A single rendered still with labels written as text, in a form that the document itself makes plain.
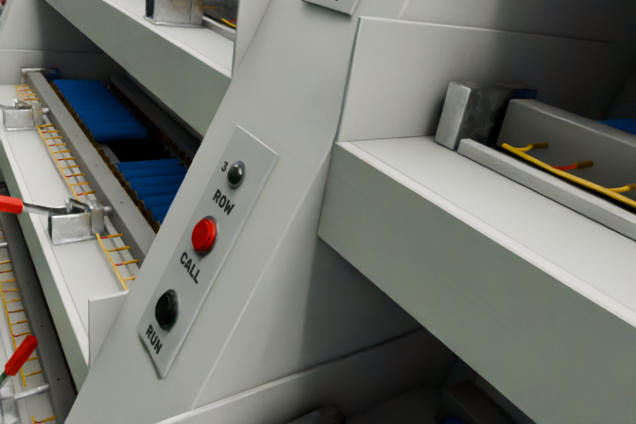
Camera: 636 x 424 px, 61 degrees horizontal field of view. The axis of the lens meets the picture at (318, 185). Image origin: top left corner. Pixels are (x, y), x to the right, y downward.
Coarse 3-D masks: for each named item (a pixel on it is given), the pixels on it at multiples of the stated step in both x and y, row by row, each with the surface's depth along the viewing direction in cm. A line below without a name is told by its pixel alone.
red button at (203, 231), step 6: (198, 222) 27; (204, 222) 26; (210, 222) 26; (198, 228) 26; (204, 228) 26; (210, 228) 26; (192, 234) 27; (198, 234) 26; (204, 234) 26; (210, 234) 26; (192, 240) 26; (198, 240) 26; (204, 240) 26; (210, 240) 26; (198, 246) 26; (204, 246) 26
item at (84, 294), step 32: (0, 64) 75; (32, 64) 78; (64, 64) 80; (96, 64) 83; (0, 96) 72; (0, 128) 62; (192, 128) 64; (0, 160) 62; (32, 160) 56; (32, 192) 50; (64, 192) 51; (32, 224) 45; (32, 256) 48; (64, 256) 42; (96, 256) 42; (64, 288) 38; (96, 288) 39; (128, 288) 39; (64, 320) 37; (96, 320) 30; (64, 352) 38; (96, 352) 31
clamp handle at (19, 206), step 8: (0, 200) 40; (8, 200) 40; (16, 200) 41; (64, 200) 43; (0, 208) 40; (8, 208) 40; (16, 208) 41; (24, 208) 41; (32, 208) 41; (40, 208) 42; (48, 208) 43; (56, 208) 43; (72, 208) 43; (56, 216) 43
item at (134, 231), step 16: (32, 80) 73; (48, 96) 68; (64, 112) 64; (64, 128) 59; (64, 144) 58; (80, 144) 56; (80, 160) 53; (96, 160) 53; (64, 176) 52; (96, 176) 50; (112, 176) 50; (96, 192) 50; (112, 192) 47; (128, 208) 45; (128, 224) 43; (144, 224) 43; (128, 240) 42; (144, 240) 41; (144, 256) 39
